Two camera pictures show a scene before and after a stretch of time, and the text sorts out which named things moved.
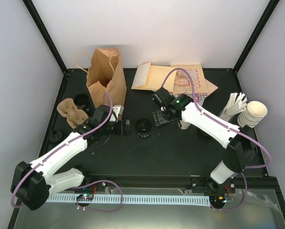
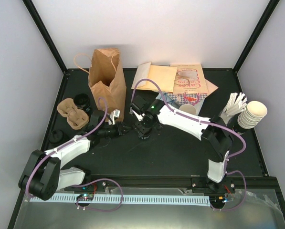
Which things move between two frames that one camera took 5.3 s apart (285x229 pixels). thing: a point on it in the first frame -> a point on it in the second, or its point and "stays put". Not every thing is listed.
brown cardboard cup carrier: x=67 y=108 stays put
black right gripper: x=159 y=119 -> x=138 y=127
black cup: x=81 y=101 stays put
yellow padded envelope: x=151 y=77 stays put
